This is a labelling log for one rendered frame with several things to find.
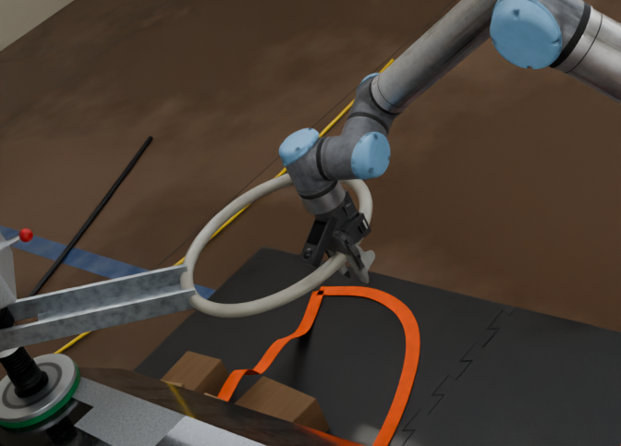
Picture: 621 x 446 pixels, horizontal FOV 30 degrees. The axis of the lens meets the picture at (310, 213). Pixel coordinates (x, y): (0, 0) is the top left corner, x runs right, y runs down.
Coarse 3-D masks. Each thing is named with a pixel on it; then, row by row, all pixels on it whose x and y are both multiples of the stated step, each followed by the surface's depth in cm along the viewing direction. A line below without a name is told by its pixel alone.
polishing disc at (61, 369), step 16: (48, 368) 271; (64, 368) 269; (0, 384) 273; (48, 384) 266; (64, 384) 264; (0, 400) 267; (16, 400) 265; (32, 400) 263; (48, 400) 261; (0, 416) 262; (16, 416) 260; (32, 416) 259
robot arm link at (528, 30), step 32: (512, 0) 180; (544, 0) 179; (576, 0) 182; (512, 32) 181; (544, 32) 178; (576, 32) 180; (608, 32) 182; (544, 64) 183; (576, 64) 183; (608, 64) 182; (608, 96) 188
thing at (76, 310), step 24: (72, 288) 266; (96, 288) 267; (120, 288) 268; (144, 288) 270; (168, 288) 270; (192, 288) 261; (24, 312) 264; (48, 312) 266; (72, 312) 265; (96, 312) 257; (120, 312) 258; (144, 312) 260; (168, 312) 262; (0, 336) 253; (24, 336) 255; (48, 336) 256
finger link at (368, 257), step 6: (360, 252) 249; (366, 252) 250; (372, 252) 251; (348, 258) 248; (366, 258) 250; (372, 258) 251; (354, 264) 248; (366, 264) 250; (354, 270) 250; (360, 270) 248; (366, 270) 250; (360, 276) 250; (366, 276) 250; (366, 282) 252
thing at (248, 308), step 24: (264, 192) 285; (360, 192) 263; (216, 216) 284; (360, 240) 252; (192, 264) 274; (336, 264) 248; (288, 288) 247; (312, 288) 247; (216, 312) 253; (240, 312) 250
